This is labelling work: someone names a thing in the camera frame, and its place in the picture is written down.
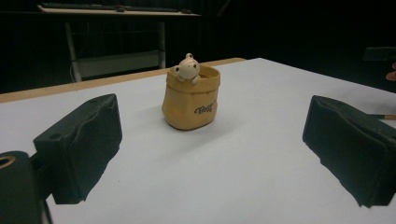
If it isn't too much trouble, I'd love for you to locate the yellow bag-shaped bear pen holder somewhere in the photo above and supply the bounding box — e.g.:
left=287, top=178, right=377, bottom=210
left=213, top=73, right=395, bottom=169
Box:
left=161, top=52, right=221, bottom=131

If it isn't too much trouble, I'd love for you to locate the yellow and black pencil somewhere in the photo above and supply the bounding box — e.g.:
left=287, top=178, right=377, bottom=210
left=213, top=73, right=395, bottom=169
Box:
left=367, top=113, right=396, bottom=121

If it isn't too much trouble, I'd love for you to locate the black keyboard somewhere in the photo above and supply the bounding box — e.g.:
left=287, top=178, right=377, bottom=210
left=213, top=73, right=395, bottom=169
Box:
left=124, top=6, right=181, bottom=13
left=40, top=2, right=118, bottom=11

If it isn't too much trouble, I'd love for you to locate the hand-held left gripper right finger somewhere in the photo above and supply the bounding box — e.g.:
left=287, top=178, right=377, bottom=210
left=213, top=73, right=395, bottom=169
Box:
left=302, top=95, right=396, bottom=209

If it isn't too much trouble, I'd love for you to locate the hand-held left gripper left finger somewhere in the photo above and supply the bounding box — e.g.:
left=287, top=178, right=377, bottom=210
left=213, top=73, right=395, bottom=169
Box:
left=33, top=93, right=123, bottom=205

